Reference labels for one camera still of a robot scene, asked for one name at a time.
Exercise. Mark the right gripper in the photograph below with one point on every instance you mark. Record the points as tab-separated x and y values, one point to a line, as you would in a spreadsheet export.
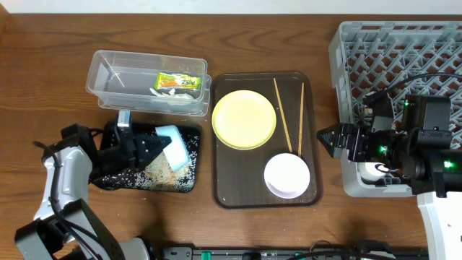
362	133

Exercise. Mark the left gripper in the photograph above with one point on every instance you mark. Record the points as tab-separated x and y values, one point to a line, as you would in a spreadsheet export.
132	149

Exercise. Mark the light blue bowl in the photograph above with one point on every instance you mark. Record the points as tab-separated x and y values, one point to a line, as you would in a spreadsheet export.
176	152

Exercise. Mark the wooden chopstick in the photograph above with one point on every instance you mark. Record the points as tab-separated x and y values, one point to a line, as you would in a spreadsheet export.
299	149
284	123

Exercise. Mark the white cup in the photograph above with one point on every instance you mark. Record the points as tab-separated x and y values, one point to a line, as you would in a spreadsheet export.
372	171

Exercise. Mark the pink bowl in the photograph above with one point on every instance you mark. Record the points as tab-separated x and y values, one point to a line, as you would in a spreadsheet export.
286	176

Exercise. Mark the white tissue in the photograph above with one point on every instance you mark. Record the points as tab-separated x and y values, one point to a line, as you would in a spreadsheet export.
171	94

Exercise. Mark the green snack wrapper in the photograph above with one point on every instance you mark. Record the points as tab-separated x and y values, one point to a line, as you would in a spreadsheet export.
177	81

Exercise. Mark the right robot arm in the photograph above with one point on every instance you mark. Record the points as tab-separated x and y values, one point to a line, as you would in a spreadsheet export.
423	155

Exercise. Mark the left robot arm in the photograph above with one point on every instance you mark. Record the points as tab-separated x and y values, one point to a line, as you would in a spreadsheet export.
82	156

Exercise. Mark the black plastic waste tray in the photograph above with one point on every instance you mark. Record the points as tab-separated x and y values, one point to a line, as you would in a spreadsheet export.
173	170

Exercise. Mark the clear plastic waste bin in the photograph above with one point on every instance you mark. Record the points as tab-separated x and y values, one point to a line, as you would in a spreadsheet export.
121	80

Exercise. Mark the grey plastic dishwasher rack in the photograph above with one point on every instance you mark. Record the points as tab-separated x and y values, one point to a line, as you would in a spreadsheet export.
401	58

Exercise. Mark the yellow round plate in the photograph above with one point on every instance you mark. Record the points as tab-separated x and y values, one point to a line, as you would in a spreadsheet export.
244	120

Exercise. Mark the brown serving tray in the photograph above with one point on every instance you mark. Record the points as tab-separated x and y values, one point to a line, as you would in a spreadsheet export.
238	180

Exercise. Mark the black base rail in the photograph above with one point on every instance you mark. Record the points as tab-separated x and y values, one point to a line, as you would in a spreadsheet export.
188	253

